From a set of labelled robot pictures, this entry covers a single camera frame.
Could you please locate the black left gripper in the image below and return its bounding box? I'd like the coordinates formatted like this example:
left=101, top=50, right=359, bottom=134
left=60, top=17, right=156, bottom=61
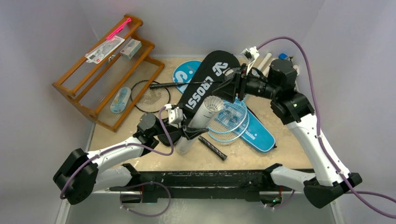
left=151, top=104, right=208, bottom=139

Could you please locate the white shuttlecock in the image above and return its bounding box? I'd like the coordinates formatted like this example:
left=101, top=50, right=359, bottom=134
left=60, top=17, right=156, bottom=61
left=204, top=96, right=224, bottom=112

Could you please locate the white shuttlecock tube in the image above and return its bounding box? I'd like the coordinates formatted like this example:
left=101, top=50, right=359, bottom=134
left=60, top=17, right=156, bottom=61
left=176, top=101, right=219, bottom=155

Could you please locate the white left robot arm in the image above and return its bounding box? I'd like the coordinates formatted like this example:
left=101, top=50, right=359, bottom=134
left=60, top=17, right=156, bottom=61
left=53, top=113, right=208, bottom=205

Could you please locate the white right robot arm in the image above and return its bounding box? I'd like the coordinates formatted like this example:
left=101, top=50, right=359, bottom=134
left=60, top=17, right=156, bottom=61
left=213, top=59, right=362, bottom=208

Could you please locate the black badminton racket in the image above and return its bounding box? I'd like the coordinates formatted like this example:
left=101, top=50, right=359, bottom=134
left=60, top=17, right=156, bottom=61
left=149, top=67, right=240, bottom=90
left=130, top=80, right=227, bottom=161

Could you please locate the light blue badminton racket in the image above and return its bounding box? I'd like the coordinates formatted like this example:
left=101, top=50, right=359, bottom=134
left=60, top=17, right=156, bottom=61
left=206, top=58, right=277, bottom=143
left=208, top=97, right=248, bottom=134

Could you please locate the black Crossway racket cover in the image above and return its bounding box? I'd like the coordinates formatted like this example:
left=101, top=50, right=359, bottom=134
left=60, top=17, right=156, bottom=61
left=178, top=50, right=240, bottom=122

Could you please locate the blue racket cover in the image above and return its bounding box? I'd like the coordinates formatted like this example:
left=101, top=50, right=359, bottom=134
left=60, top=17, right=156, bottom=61
left=172, top=60, right=275, bottom=153

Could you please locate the small blue block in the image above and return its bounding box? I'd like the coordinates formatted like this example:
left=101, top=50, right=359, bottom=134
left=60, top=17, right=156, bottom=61
left=278, top=53, right=289, bottom=60

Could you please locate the blue white plastic packet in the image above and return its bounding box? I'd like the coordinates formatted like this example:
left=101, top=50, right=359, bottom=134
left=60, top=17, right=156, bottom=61
left=110, top=87, right=131, bottom=114

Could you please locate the wooden shelf rack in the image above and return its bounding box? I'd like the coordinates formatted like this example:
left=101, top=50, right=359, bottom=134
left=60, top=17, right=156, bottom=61
left=52, top=14, right=165, bottom=132

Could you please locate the small white box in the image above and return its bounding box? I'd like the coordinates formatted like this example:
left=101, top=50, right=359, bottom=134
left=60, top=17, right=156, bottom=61
left=120, top=39, right=142, bottom=60

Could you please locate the clear stationery packet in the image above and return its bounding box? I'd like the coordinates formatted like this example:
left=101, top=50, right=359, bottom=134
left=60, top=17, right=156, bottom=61
left=85, top=35, right=125, bottom=64

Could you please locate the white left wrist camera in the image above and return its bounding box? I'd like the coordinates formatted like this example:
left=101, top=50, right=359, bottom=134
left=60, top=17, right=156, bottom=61
left=164, top=104, right=184, bottom=125

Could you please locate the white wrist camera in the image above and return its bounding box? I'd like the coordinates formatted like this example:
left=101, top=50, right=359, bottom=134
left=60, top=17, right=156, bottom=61
left=164, top=104, right=184, bottom=125
left=241, top=46, right=260, bottom=74

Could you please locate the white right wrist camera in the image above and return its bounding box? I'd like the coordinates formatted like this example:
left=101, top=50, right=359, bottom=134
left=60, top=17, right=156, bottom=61
left=241, top=46, right=260, bottom=74

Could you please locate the black metal base frame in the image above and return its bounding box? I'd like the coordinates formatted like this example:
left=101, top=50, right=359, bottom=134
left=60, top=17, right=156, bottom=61
left=107, top=163, right=281, bottom=203

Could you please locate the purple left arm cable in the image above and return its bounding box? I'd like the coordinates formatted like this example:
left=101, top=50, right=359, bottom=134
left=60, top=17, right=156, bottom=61
left=59, top=106, right=175, bottom=200

